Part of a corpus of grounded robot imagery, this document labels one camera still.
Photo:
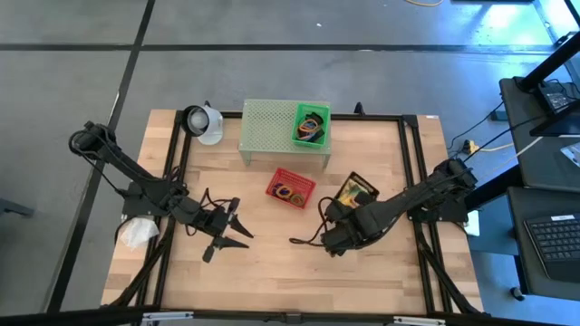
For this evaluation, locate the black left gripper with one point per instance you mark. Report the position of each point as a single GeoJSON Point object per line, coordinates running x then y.
{"type": "Point", "coordinates": [215, 222]}

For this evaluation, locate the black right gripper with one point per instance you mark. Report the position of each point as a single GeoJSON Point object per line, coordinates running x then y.
{"type": "Point", "coordinates": [344, 231]}

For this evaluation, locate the black plastic basket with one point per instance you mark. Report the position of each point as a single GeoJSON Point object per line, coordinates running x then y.
{"type": "Point", "coordinates": [351, 181]}

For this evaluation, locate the green spiral wrist coil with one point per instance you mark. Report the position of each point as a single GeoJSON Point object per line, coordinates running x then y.
{"type": "Point", "coordinates": [302, 199]}

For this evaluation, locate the red plastic basket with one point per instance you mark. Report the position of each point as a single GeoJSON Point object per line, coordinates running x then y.
{"type": "Point", "coordinates": [304, 181]}

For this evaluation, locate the yellow spiral wrist coil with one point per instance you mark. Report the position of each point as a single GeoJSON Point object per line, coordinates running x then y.
{"type": "Point", "coordinates": [279, 190]}

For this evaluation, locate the blue rubber band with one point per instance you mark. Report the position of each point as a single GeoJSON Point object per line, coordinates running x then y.
{"type": "Point", "coordinates": [307, 135]}

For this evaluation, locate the green plastic basket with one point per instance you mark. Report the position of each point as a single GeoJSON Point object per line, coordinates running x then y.
{"type": "Point", "coordinates": [294, 136]}

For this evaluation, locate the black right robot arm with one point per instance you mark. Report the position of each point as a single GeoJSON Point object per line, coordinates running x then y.
{"type": "Point", "coordinates": [421, 199]}

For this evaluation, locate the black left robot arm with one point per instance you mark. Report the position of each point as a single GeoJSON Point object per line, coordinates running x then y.
{"type": "Point", "coordinates": [136, 181]}

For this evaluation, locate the white desk lamp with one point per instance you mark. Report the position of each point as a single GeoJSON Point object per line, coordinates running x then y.
{"type": "Point", "coordinates": [210, 129]}

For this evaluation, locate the black side desk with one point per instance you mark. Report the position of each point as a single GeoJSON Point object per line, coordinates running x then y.
{"type": "Point", "coordinates": [521, 271]}
{"type": "Point", "coordinates": [544, 167]}

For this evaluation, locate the white crumpled plastic bag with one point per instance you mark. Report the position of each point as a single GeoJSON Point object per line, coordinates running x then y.
{"type": "Point", "coordinates": [138, 231]}

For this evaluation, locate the pale green perforated metal shelf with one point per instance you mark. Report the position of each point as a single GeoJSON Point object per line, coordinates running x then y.
{"type": "Point", "coordinates": [267, 127]}

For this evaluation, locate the white paper sheet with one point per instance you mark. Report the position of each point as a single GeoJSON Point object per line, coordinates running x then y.
{"type": "Point", "coordinates": [473, 224]}

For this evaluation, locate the yellow floor plug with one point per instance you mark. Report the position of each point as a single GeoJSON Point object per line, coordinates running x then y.
{"type": "Point", "coordinates": [471, 147]}

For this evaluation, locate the black caster wheel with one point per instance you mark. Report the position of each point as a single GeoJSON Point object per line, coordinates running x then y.
{"type": "Point", "coordinates": [517, 294]}

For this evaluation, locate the black computer keyboard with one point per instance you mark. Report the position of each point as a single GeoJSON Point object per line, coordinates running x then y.
{"type": "Point", "coordinates": [557, 244]}

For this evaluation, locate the black power device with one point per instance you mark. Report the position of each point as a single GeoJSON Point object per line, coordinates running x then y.
{"type": "Point", "coordinates": [555, 99]}

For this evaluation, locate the black aluminium table frame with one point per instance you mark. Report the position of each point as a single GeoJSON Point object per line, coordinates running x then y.
{"type": "Point", "coordinates": [403, 149]}

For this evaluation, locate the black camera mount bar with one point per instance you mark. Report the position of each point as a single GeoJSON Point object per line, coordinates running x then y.
{"type": "Point", "coordinates": [290, 317]}

